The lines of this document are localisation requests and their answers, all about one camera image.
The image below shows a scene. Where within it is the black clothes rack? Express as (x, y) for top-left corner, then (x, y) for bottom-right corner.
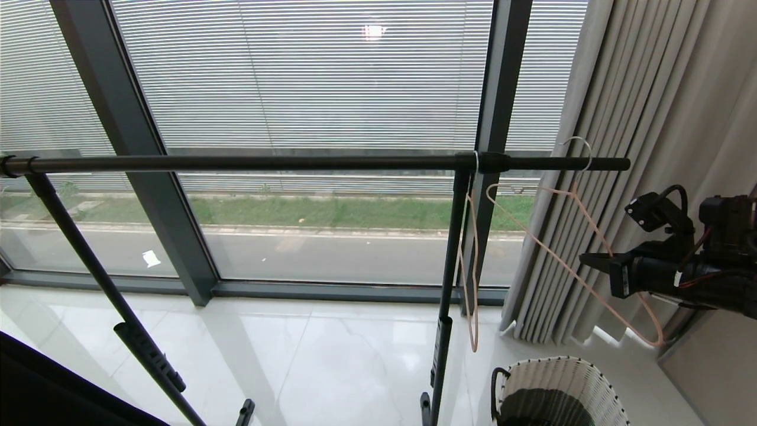
(0, 151), (631, 426)

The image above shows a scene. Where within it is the pink clothes hanger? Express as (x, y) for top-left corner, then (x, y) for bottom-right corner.
(486, 136), (667, 348)
(458, 172), (481, 354)

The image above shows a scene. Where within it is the white laundry basket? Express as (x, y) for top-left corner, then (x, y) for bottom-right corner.
(490, 356), (631, 426)

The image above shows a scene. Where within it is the black cable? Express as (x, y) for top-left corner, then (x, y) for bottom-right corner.
(658, 184), (693, 227)

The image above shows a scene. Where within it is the black t-shirt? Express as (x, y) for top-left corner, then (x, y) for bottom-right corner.
(0, 330), (170, 426)

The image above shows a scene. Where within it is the beige curtain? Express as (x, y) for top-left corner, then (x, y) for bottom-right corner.
(500, 0), (757, 347)

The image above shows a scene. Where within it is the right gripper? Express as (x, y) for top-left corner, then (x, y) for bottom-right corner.
(578, 252), (681, 299)

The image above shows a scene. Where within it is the window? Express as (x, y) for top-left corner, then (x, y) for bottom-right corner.
(0, 0), (590, 306)

